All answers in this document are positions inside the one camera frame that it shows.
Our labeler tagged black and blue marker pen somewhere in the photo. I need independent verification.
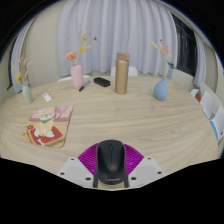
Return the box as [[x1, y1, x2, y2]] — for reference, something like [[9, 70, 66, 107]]
[[78, 80, 92, 93]]

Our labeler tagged wide white curtain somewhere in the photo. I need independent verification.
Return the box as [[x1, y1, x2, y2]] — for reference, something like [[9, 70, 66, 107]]
[[56, 0, 179, 78]]

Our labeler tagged dark window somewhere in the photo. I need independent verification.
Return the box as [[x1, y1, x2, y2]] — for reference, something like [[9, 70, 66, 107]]
[[6, 49, 15, 91], [171, 13, 198, 77]]

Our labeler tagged copper drink bottle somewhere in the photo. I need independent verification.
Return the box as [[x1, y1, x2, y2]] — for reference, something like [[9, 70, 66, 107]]
[[114, 51, 131, 95]]

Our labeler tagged white remote control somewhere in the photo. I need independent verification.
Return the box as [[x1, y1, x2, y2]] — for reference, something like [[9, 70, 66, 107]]
[[42, 92, 53, 103]]

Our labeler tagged cartoon dog print mouse pad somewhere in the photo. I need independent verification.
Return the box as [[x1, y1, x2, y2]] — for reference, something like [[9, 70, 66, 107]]
[[21, 105, 74, 149]]

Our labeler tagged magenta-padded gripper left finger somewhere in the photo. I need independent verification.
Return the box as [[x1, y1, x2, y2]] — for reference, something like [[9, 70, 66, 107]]
[[57, 143, 99, 188]]

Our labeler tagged black computer mouse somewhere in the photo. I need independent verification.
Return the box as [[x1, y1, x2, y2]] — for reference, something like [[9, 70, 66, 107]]
[[92, 139, 130, 189]]

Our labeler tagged black rectangular case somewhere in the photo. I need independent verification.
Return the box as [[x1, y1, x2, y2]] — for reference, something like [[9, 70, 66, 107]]
[[93, 76, 111, 88]]

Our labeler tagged group of white chairs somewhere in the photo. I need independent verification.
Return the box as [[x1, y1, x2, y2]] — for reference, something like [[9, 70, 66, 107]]
[[190, 82, 224, 144]]

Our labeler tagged green vase with yellow flowers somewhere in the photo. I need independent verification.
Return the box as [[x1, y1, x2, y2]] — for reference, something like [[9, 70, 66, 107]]
[[12, 56, 34, 105]]

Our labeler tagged pink vase with dried flowers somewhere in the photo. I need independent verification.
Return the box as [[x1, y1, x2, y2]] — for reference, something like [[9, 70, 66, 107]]
[[65, 32, 99, 90]]

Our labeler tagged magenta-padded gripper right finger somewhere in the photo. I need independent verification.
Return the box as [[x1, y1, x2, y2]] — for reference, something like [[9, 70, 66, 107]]
[[123, 143, 166, 188]]

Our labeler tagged narrow white curtain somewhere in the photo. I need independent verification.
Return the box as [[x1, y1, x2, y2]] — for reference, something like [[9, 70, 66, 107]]
[[9, 19, 34, 94], [193, 31, 208, 88]]

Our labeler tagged blue vase with dried flowers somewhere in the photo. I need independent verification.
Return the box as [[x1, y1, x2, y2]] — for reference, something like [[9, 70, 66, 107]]
[[149, 38, 178, 102]]

